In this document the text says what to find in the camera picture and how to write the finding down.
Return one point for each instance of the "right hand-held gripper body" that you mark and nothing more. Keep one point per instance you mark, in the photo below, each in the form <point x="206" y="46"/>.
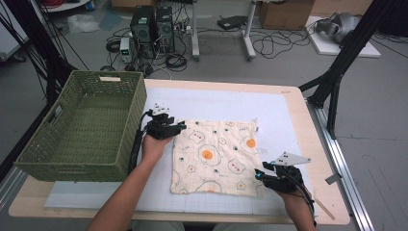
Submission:
<point x="288" y="159"/>

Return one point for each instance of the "black metal frame stand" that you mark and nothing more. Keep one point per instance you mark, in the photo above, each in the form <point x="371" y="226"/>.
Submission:
<point x="349" y="45"/>
<point x="41" y="41"/>

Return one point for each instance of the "white power supply unit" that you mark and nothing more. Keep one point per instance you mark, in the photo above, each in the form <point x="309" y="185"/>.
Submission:
<point x="125" y="49"/>

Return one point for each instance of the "person's right hand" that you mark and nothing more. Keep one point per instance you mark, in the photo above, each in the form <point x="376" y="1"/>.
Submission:
<point x="296" y="202"/>

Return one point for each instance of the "black flat device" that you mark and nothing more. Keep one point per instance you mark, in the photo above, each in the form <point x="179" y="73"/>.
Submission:
<point x="232" y="21"/>

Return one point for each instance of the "person's left hand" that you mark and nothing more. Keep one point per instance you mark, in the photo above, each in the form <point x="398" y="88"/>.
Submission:
<point x="154" y="149"/>

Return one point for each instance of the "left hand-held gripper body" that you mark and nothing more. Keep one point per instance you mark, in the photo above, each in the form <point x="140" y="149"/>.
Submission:
<point x="158" y="130"/>

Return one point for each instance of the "white grid mat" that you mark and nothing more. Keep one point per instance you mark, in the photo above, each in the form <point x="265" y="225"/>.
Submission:
<point x="218" y="102"/>

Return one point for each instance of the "large black computer tower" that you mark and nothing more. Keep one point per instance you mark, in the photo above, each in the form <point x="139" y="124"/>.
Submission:
<point x="142" y="29"/>

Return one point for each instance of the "cream printed cloth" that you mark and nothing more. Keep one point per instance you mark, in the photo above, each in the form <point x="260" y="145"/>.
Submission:
<point x="218" y="157"/>

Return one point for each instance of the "white platform board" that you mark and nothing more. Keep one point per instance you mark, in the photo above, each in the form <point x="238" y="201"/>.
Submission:
<point x="324" y="46"/>

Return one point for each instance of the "green woven basket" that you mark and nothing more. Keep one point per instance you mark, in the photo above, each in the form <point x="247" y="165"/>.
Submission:
<point x="89" y="128"/>

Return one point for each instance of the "thin wooden stick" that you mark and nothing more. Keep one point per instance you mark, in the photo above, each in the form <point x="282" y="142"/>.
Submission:
<point x="325" y="209"/>

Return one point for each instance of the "white desk leg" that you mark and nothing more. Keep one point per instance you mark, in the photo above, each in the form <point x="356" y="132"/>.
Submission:
<point x="195" y="32"/>
<point x="248" y="35"/>

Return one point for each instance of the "slim black computer tower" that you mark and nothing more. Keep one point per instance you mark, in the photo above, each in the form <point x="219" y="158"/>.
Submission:
<point x="165" y="29"/>

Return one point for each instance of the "grey robot head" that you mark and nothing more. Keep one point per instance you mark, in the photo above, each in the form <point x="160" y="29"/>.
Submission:
<point x="338" y="25"/>

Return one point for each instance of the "white power strip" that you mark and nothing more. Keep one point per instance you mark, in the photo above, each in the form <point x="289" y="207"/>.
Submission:
<point x="183" y="29"/>

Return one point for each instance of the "aluminium rail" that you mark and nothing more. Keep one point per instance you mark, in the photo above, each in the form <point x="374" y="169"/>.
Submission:
<point x="343" y="166"/>

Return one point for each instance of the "brown cardboard box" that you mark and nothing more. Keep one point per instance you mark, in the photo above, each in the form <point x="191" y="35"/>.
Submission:
<point x="285" y="14"/>

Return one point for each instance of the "clear plastic bag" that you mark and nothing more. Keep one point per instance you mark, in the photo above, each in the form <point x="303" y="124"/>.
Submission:
<point x="82" y="23"/>

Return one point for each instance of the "grey tape piece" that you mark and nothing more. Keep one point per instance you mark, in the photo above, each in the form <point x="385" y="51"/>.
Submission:
<point x="333" y="178"/>

